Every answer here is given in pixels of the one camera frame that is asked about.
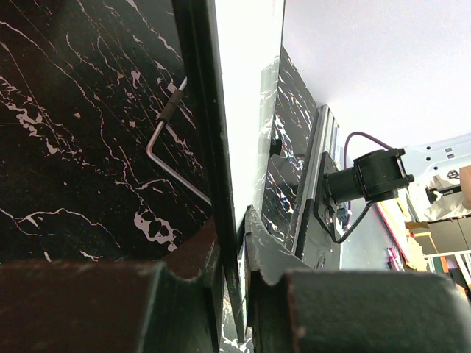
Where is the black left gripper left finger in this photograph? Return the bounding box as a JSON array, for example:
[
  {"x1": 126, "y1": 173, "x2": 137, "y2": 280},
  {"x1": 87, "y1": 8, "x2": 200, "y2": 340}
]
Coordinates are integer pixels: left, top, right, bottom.
[{"x1": 1, "y1": 219, "x2": 224, "y2": 352}]

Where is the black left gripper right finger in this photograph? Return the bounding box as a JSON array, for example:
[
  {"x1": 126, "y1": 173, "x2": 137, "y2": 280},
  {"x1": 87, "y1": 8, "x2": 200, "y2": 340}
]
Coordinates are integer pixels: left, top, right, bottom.
[{"x1": 244, "y1": 207, "x2": 470, "y2": 352}]

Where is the white whiteboard with dark frame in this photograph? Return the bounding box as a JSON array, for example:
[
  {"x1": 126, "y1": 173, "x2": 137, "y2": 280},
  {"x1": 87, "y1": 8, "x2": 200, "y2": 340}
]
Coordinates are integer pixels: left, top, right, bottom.
[{"x1": 172, "y1": 1, "x2": 285, "y2": 340}]

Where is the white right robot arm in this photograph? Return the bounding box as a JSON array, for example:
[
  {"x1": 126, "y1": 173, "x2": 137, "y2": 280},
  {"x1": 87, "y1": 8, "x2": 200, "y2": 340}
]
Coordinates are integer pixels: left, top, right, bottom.
[{"x1": 322, "y1": 132, "x2": 470, "y2": 204}]

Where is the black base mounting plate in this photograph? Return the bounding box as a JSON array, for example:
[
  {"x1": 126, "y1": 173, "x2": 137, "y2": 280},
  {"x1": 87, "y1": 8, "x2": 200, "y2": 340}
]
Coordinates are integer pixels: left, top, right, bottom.
[{"x1": 294, "y1": 151, "x2": 341, "y2": 271}]

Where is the white cable duct rail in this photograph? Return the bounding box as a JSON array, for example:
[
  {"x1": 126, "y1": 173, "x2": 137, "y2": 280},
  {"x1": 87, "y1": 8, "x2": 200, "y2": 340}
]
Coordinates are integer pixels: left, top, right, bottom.
[{"x1": 290, "y1": 104, "x2": 336, "y2": 259}]

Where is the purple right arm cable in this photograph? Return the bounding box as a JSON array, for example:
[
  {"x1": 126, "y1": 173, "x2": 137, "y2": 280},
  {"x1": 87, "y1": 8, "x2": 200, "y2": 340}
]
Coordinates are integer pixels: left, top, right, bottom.
[{"x1": 343, "y1": 131, "x2": 394, "y2": 231}]

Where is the metal whiteboard stand wire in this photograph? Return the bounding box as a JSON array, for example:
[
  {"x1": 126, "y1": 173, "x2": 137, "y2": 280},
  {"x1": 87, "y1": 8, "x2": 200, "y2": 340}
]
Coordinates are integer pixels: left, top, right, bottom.
[{"x1": 146, "y1": 76, "x2": 213, "y2": 207}]

